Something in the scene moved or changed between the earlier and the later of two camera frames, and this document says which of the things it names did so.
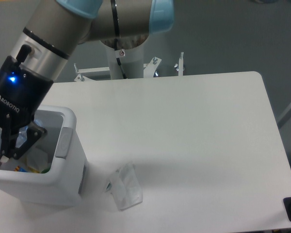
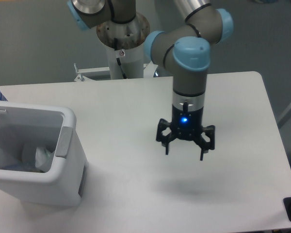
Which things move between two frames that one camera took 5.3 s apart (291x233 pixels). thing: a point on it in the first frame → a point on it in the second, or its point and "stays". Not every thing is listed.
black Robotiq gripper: [16, 95] → [186, 125]
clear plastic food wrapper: [125, 187] → [43, 158]
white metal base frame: [150, 69] stays
